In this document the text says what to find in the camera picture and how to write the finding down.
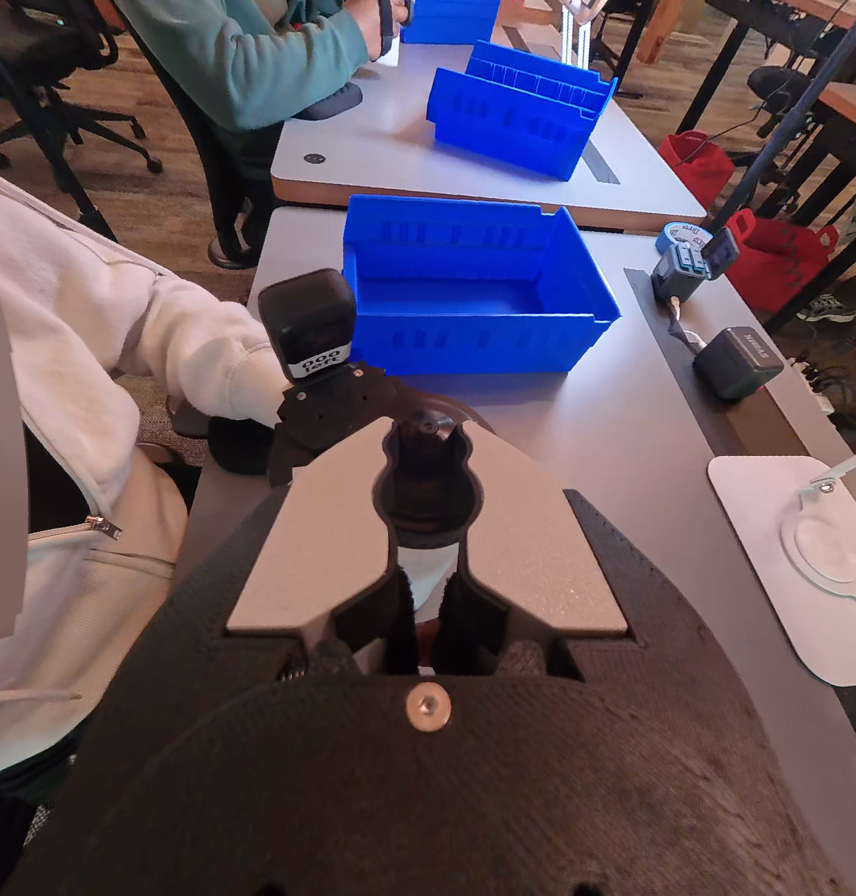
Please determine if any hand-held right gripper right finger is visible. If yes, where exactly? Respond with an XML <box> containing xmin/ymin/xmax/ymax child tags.
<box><xmin>459</xmin><ymin>423</ymin><xmax>629</xmax><ymax>639</ymax></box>

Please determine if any white cable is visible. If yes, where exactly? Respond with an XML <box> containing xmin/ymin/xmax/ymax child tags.
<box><xmin>669</xmin><ymin>297</ymin><xmax>709</xmax><ymax>351</ymax></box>

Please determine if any blue tape roll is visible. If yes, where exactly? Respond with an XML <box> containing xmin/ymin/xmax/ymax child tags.
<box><xmin>655</xmin><ymin>222</ymin><xmax>712</xmax><ymax>256</ymax></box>

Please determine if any long wooden table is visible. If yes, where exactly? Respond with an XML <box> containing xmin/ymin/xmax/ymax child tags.
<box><xmin>708</xmin><ymin>0</ymin><xmax>856</xmax><ymax>218</ymax></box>

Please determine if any wooden instruction board stand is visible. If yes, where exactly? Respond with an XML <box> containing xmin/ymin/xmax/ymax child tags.
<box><xmin>708</xmin><ymin>441</ymin><xmax>856</xmax><ymax>687</ymax></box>
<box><xmin>561</xmin><ymin>0</ymin><xmax>611</xmax><ymax>71</ymax></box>

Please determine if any black bottle lid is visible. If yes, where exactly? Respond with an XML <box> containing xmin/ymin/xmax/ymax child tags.
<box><xmin>375</xmin><ymin>392</ymin><xmax>497</xmax><ymax>554</ymax></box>

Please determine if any black stand pole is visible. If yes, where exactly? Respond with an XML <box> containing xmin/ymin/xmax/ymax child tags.
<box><xmin>0</xmin><ymin>21</ymin><xmax>118</xmax><ymax>242</ymax></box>

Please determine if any small grey charger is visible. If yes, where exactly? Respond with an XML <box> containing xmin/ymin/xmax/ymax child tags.
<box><xmin>652</xmin><ymin>245</ymin><xmax>712</xmax><ymax>303</ymax></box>

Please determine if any black textured pad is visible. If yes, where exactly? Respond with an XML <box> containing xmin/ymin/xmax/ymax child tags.
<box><xmin>295</xmin><ymin>83</ymin><xmax>364</xmax><ymax>120</ymax></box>

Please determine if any white plastic bottle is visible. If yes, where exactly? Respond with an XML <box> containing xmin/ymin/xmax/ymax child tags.
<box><xmin>398</xmin><ymin>548</ymin><xmax>461</xmax><ymax>625</ymax></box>

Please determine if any red crate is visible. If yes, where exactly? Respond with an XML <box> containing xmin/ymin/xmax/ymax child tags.
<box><xmin>725</xmin><ymin>209</ymin><xmax>840</xmax><ymax>312</ymax></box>

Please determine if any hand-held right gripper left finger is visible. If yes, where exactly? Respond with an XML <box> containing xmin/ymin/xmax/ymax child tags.
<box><xmin>226</xmin><ymin>416</ymin><xmax>398</xmax><ymax>644</ymax></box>

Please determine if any small blue box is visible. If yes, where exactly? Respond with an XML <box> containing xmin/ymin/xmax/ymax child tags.
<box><xmin>701</xmin><ymin>227</ymin><xmax>741</xmax><ymax>270</ymax></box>

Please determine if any wooden post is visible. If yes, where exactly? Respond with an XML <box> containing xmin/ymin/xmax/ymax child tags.
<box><xmin>638</xmin><ymin>0</ymin><xmax>684</xmax><ymax>65</ymax></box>

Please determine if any person's left forearm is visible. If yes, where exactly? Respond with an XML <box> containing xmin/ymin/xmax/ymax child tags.
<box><xmin>0</xmin><ymin>164</ymin><xmax>294</xmax><ymax>505</ymax></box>

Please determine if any grey power adapter box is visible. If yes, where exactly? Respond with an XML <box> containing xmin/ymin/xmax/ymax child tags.
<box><xmin>692</xmin><ymin>327</ymin><xmax>786</xmax><ymax>402</ymax></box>

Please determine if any blue plastic bin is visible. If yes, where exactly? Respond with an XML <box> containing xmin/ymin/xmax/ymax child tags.
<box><xmin>341</xmin><ymin>195</ymin><xmax>621</xmax><ymax>375</ymax></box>
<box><xmin>426</xmin><ymin>40</ymin><xmax>619</xmax><ymax>183</ymax></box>
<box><xmin>400</xmin><ymin>0</ymin><xmax>502</xmax><ymax>46</ymax></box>

